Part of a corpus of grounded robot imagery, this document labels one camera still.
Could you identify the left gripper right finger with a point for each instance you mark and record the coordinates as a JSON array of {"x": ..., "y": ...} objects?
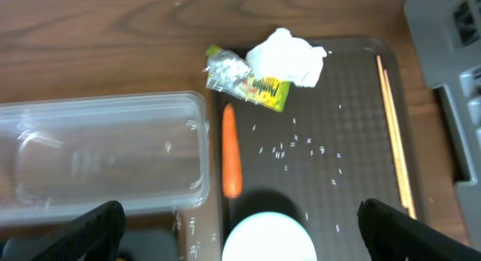
[{"x": 389, "y": 234}]

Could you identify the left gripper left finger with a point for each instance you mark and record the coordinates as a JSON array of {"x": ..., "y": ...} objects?
[{"x": 93, "y": 236}]

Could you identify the white napkin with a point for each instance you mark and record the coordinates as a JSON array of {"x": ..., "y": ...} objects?
[{"x": 287, "y": 58}]

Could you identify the green yellow snack wrapper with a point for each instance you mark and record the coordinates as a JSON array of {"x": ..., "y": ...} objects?
[{"x": 228, "y": 73}]

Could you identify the black waste tray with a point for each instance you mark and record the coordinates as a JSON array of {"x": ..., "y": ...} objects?
[{"x": 136, "y": 245}]

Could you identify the grey dishwasher rack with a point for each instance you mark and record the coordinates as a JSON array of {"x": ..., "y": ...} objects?
[{"x": 446, "y": 35}]

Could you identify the clear plastic bin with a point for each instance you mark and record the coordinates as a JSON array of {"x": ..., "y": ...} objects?
[{"x": 62, "y": 158}]

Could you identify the left wooden chopstick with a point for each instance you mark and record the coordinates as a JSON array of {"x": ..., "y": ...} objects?
[{"x": 393, "y": 139}]

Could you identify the wooden chopstick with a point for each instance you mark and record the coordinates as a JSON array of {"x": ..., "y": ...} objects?
[
  {"x": 406, "y": 188},
  {"x": 393, "y": 139}
]

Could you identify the right wooden chopstick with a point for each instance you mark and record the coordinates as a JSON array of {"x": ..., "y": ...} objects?
[{"x": 406, "y": 188}]

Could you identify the brown serving tray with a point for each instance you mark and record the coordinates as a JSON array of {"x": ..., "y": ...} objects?
[{"x": 326, "y": 152}]

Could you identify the light blue rice bowl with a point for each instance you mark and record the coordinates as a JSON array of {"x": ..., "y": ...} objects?
[{"x": 269, "y": 236}]

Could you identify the orange carrot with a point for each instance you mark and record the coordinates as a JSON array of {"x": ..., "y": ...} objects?
[{"x": 232, "y": 176}]

